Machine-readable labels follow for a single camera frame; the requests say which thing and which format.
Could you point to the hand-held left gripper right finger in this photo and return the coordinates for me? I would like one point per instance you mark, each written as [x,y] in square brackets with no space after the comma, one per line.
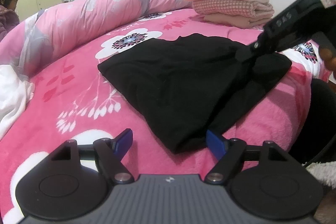
[216,144]

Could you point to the black printed t-shirt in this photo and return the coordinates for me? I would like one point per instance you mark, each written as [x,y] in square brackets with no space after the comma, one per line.
[183,82]

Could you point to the person's right hand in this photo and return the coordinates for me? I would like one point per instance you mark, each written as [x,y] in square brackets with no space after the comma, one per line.
[329,57]

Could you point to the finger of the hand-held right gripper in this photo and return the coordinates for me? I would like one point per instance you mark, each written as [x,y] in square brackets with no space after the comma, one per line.
[249,52]

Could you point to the pink checked folded cloth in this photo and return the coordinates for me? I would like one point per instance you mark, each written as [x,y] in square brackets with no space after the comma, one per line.
[228,6]

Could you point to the white garment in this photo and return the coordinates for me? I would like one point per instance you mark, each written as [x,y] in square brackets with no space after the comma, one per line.
[13,98]

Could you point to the white fluffy cloth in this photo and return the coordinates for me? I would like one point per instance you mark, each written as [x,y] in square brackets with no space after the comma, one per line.
[323,172]

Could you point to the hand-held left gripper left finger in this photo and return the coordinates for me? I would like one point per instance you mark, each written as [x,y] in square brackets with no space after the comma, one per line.
[123,142]

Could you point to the pink grey floral quilt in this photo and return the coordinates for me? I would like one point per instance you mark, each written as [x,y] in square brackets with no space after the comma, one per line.
[84,16]

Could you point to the tan folded cloth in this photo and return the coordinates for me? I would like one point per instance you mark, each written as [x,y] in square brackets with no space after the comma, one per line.
[231,20]

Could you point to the pink floral blanket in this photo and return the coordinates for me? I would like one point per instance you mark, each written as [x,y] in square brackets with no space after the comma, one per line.
[86,82]

